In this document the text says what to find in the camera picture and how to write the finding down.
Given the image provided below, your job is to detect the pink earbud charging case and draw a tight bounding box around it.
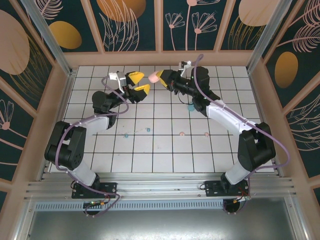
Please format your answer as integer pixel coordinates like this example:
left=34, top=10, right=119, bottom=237
left=148, top=70, right=161, bottom=84

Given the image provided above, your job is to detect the grey metal sheet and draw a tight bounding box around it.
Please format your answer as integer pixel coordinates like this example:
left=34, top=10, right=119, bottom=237
left=13, top=197, right=310, bottom=240

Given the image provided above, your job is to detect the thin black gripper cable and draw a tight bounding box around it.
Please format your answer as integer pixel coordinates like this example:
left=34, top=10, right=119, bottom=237
left=177, top=91, right=195, bottom=106

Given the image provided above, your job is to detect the aluminium side rail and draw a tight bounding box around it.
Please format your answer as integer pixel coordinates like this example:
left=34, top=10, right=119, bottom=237
left=38, top=69, right=76, bottom=181
left=247, top=67, right=285, bottom=179

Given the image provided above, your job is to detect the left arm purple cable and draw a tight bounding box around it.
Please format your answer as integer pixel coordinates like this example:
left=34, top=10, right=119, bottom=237
left=56, top=76, right=130, bottom=218

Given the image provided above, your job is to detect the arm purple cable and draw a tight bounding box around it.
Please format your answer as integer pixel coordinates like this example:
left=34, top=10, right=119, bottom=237
left=56, top=76, right=130, bottom=218
left=193, top=54, right=291, bottom=216

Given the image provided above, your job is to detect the aluminium corner post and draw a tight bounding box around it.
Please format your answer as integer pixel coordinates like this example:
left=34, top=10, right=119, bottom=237
left=246, top=0, right=293, bottom=75
left=19, top=0, right=77, bottom=77

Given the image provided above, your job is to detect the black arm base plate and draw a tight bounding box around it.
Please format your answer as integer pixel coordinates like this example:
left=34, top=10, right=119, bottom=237
left=204, top=179, right=251, bottom=199
left=71, top=181, right=118, bottom=200

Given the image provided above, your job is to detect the aluminium mounting rail frame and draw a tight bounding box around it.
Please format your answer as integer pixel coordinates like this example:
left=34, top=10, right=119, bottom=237
left=24, top=172, right=298, bottom=201

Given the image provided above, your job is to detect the small circuit board with wires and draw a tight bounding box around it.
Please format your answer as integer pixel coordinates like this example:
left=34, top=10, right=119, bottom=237
left=83, top=199, right=111, bottom=208
left=233, top=194, right=252, bottom=203

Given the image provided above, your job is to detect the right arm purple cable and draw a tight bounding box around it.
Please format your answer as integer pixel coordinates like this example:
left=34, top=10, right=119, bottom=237
left=193, top=54, right=291, bottom=216

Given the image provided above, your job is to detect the perforated metal cable strip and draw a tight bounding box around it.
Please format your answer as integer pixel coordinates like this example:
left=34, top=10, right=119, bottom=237
left=34, top=201, right=226, bottom=211

